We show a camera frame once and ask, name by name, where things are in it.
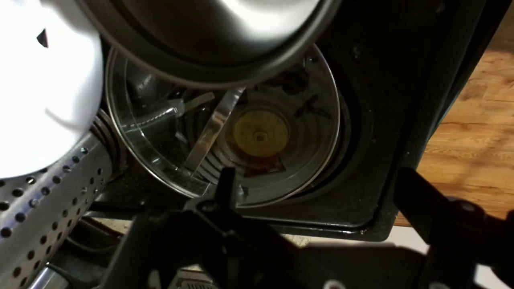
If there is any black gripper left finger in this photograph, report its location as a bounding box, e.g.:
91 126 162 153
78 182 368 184
101 166 302 289

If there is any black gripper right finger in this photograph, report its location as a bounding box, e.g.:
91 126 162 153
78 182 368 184
395 168 514 289

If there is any electric coil burner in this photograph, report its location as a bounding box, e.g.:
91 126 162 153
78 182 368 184
181 70 352 206

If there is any black electric stove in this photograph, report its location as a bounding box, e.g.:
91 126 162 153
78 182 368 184
78 0 512 243

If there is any stainless steel thermos tumbler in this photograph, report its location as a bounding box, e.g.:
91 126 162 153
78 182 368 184
74 0 343 91

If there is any perforated steel utensil holder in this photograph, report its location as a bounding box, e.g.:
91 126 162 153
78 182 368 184
0 131 117 289

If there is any white thermos bottle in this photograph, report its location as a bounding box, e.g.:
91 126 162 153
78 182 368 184
0 0 104 182

